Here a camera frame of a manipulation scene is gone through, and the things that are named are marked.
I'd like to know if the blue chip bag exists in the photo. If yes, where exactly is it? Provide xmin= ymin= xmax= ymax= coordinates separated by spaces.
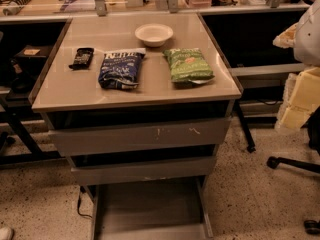
xmin=98 ymin=48 xmax=146 ymax=90

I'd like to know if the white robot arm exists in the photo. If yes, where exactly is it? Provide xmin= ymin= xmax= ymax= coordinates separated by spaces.
xmin=273 ymin=0 xmax=320 ymax=132

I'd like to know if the top grey drawer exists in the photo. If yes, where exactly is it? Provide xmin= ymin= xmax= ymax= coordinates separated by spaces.
xmin=49 ymin=118 xmax=231 ymax=156

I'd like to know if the grey drawer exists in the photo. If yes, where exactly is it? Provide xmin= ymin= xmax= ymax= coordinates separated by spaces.
xmin=91 ymin=177 xmax=213 ymax=240
xmin=49 ymin=118 xmax=231 ymax=156
xmin=71 ymin=156 xmax=214 ymax=186

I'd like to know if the green chip bag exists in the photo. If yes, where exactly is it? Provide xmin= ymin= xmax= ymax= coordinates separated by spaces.
xmin=163 ymin=48 xmax=214 ymax=84

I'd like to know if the middle grey drawer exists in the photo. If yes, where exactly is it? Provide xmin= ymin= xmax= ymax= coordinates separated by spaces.
xmin=71 ymin=156 xmax=214 ymax=186

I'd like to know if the bottom grey drawer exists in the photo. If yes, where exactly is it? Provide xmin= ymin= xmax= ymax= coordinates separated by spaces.
xmin=91 ymin=177 xmax=213 ymax=240

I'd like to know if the white paper bowl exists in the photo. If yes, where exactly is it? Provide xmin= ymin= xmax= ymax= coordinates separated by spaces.
xmin=135 ymin=24 xmax=173 ymax=47

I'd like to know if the black snack bar wrapper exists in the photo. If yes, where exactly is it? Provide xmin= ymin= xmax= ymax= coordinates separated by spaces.
xmin=69 ymin=47 xmax=94 ymax=70

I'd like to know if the black table leg with caster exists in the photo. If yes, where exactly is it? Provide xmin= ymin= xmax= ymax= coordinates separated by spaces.
xmin=234 ymin=101 xmax=256 ymax=153

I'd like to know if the black office chair base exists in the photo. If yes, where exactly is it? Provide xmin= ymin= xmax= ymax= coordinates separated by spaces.
xmin=267 ymin=156 xmax=320 ymax=174

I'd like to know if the black box under bench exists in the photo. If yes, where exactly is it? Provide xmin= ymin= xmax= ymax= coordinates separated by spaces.
xmin=12 ymin=45 xmax=53 ymax=74

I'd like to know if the white shoe tip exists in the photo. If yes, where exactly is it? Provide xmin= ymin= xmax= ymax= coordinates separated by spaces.
xmin=0 ymin=227 xmax=14 ymax=240

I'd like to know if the black cable on floor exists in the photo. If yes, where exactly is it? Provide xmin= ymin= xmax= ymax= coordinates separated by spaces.
xmin=76 ymin=185 xmax=94 ymax=220

